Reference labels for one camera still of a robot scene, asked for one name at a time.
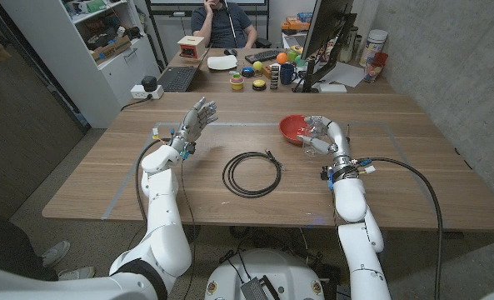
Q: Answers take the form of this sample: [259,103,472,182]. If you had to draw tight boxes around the cardboard box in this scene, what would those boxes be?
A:
[90,35,132,65]

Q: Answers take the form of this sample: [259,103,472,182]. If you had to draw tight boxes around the black computer monitor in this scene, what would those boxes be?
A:
[292,0,358,94]

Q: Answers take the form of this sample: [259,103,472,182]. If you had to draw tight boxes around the white power strip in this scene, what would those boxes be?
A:
[130,84,165,100]

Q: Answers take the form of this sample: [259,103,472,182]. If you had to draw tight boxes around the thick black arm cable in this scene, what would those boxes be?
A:
[357,157,445,300]
[134,139,171,226]

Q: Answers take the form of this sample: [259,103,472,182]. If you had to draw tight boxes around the seated person in dark shirt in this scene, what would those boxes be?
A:
[190,0,258,49]

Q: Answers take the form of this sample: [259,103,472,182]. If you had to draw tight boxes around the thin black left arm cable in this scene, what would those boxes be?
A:
[178,157,197,300]

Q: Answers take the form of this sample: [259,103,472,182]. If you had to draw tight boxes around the black keyboard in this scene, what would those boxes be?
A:
[244,48,286,65]

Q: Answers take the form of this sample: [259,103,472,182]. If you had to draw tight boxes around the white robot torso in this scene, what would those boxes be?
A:
[204,248,327,300]

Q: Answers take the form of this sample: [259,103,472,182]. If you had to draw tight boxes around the clear plastic bottle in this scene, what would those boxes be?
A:
[303,116,326,157]

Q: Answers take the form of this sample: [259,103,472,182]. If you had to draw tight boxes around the red bowl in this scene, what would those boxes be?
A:
[278,114,311,146]

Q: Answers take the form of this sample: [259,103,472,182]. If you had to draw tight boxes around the orange box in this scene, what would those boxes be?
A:
[281,16,312,32]

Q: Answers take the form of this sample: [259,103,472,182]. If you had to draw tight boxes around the black striped block stack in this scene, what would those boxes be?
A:
[269,64,281,91]

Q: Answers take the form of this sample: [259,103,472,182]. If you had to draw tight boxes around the grey sneaker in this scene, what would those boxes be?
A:
[41,240,72,269]
[57,266,97,282]

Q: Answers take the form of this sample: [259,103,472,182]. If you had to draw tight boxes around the dark blue mug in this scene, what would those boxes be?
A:
[279,62,299,87]

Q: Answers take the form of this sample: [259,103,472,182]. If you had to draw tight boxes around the dark leg of standing person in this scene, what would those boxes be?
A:
[0,195,60,281]

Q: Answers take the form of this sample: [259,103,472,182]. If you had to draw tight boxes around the white and red wooden box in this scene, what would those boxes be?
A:
[177,35,207,61]

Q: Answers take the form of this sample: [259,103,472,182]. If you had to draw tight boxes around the white shelf cabinet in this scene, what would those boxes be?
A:
[0,0,162,130]

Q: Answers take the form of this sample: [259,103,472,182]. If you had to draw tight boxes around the small white flat box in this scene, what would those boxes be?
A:
[317,82,348,94]

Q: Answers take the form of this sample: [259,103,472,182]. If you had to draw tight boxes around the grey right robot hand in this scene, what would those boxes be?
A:
[297,115,352,164]

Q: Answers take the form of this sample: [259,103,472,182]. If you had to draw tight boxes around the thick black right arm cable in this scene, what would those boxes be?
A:
[357,157,445,300]

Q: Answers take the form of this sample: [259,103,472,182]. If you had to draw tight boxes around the colourful stacking ring toy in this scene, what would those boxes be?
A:
[229,71,246,92]

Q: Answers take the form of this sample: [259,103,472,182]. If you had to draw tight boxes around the black round plug adapter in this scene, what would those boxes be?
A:
[141,75,159,93]

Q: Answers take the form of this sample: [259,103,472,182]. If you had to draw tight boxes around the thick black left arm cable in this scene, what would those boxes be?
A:
[134,139,171,226]

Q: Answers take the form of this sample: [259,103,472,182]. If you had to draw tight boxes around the white paper sheets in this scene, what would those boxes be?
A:
[312,61,366,89]

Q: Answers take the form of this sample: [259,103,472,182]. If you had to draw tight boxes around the coiled black cable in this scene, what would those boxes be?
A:
[222,149,286,199]

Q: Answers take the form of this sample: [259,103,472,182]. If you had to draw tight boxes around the green toy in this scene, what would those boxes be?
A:
[287,45,305,64]

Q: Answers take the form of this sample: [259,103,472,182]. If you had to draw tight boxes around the black laptop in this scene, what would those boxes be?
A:
[157,47,212,93]

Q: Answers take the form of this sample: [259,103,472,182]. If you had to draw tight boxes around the white canister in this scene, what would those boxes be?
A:
[358,28,389,68]

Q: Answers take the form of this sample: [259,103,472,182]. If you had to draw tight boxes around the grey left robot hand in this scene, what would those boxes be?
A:
[171,97,219,153]

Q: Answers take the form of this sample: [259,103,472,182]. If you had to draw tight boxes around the white oval plate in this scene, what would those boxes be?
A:
[207,54,239,72]

